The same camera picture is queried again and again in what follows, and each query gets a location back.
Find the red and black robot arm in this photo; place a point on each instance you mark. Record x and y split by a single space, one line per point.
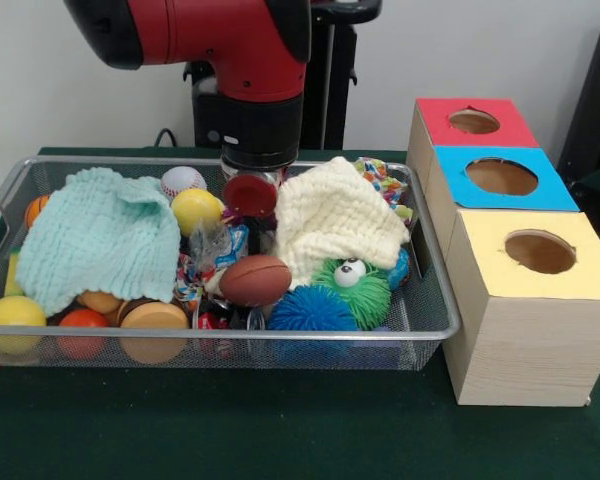
240 50

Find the yellow ball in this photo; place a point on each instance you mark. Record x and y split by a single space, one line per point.
195 210
12 315

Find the brown toy football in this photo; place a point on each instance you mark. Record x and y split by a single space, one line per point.
255 280

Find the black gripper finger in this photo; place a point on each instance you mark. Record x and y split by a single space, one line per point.
251 231
268 226

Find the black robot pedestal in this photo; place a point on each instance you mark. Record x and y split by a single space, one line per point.
342 100

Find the wooden three-hole box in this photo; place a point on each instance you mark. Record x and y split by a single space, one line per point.
530 350

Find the clear plastic bottle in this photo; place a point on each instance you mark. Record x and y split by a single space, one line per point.
232 245

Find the mint green knitted cloth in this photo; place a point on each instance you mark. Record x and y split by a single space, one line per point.
95 240

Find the orange-red ball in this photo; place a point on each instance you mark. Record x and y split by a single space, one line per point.
82 320

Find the green spiky toy with eyes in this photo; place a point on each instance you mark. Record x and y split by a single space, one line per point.
365 300

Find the cream knitted cloth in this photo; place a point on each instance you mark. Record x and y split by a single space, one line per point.
340 215

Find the silver mesh bin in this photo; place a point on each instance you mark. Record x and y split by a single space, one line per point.
220 331

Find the white baseball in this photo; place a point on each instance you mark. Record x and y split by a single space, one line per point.
180 181

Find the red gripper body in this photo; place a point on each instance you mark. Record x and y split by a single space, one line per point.
250 195

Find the blue spiky ball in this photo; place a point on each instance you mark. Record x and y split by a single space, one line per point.
310 312

